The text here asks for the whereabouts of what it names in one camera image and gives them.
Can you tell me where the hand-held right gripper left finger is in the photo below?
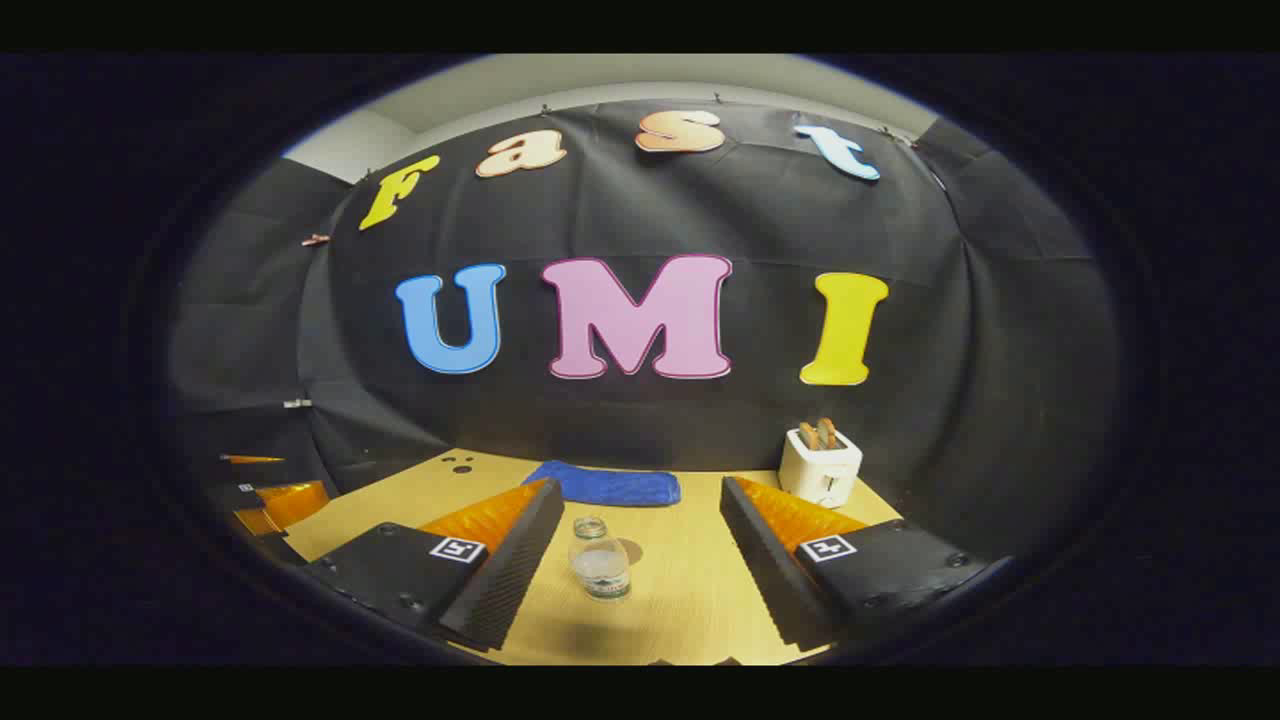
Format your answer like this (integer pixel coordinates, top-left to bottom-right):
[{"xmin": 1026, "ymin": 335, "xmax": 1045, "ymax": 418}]
[{"xmin": 303, "ymin": 478, "xmax": 566, "ymax": 653}]

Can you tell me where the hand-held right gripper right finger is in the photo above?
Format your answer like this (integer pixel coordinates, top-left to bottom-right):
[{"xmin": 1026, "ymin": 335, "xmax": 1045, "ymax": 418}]
[{"xmin": 720, "ymin": 476, "xmax": 1016, "ymax": 653}]

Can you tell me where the clear plastic water bottle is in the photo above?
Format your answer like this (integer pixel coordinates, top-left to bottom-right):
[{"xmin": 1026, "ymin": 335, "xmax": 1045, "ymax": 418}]
[{"xmin": 568, "ymin": 516, "xmax": 633, "ymax": 603}]

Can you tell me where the white toaster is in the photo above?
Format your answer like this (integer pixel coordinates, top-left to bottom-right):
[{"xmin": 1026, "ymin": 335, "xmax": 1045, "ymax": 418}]
[{"xmin": 777, "ymin": 427, "xmax": 864, "ymax": 509}]

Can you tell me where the blue towel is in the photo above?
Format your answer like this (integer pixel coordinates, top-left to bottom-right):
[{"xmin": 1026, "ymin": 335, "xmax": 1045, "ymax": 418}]
[{"xmin": 522, "ymin": 460, "xmax": 683, "ymax": 508}]

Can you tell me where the black backdrop cloth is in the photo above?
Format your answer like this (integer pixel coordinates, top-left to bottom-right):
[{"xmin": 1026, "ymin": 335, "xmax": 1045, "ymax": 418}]
[{"xmin": 165, "ymin": 98, "xmax": 1121, "ymax": 561}]

